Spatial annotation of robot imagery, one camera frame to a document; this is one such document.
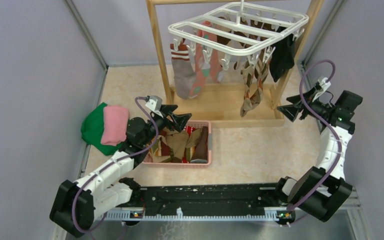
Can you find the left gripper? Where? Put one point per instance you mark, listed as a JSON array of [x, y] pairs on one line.
[[179, 120]]

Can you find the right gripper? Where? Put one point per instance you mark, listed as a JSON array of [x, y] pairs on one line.
[[290, 111]]

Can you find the beige argyle sock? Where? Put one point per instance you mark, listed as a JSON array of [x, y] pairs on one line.
[[261, 72], [250, 102]]

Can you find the black sock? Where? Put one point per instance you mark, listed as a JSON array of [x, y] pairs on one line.
[[282, 58]]

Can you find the white clip hanger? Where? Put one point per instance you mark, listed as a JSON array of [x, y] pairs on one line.
[[284, 22]]

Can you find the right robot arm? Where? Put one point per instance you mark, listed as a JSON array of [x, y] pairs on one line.
[[323, 188]]

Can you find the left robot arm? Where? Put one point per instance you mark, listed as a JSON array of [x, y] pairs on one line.
[[79, 203]]

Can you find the striped socks in basket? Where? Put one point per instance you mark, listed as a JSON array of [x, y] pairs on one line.
[[182, 147]]

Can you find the maroon striped sock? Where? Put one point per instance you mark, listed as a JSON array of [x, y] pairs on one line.
[[184, 74]]

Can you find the wooden rack stand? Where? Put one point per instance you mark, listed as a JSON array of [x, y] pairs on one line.
[[220, 103]]

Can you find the pink plastic basket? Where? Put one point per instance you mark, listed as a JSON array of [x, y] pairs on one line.
[[208, 152]]

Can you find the pink sock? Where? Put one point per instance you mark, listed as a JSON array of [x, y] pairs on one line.
[[198, 76], [212, 70]]

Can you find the pink folded cloth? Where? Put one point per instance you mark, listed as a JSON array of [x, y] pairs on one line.
[[115, 119]]

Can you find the green cloth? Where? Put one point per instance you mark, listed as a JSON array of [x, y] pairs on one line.
[[92, 130]]

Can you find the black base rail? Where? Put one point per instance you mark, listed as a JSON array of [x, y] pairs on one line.
[[252, 202]]

